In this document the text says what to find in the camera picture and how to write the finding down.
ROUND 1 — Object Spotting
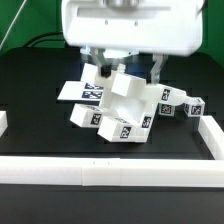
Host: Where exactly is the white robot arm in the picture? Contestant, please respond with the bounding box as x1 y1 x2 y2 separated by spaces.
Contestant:
61 0 205 83

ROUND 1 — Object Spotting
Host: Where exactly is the black cable with connector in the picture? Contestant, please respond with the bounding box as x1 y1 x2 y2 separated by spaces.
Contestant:
22 31 66 48

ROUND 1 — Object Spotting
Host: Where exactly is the thin grey rod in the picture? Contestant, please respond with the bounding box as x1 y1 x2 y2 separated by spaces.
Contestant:
0 0 27 51

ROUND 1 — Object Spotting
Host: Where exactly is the white front rail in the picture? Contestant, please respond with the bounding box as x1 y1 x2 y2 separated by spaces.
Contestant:
0 156 224 188

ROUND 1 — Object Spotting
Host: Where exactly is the white right rail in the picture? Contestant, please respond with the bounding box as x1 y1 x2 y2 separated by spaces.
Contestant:
198 116 224 161

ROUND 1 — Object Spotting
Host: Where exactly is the white chair seat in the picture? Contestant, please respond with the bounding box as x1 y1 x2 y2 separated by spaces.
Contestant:
105 94 158 143

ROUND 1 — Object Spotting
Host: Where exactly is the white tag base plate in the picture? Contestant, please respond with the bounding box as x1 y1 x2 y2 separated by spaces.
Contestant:
58 81 103 101

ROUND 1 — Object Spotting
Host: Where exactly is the white chair back frame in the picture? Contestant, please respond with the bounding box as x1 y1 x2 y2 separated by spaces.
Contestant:
81 63 198 106

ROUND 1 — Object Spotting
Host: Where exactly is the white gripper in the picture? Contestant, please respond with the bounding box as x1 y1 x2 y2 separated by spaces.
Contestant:
61 0 204 84

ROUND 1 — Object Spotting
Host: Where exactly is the white tagged cube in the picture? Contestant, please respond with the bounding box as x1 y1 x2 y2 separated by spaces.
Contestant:
158 104 175 116
184 97 205 117

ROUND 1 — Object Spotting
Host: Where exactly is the white left block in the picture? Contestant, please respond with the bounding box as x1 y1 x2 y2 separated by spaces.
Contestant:
0 111 8 137

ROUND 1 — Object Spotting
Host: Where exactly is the white rail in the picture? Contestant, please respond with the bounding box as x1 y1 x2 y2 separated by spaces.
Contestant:
198 116 224 161
0 156 224 188

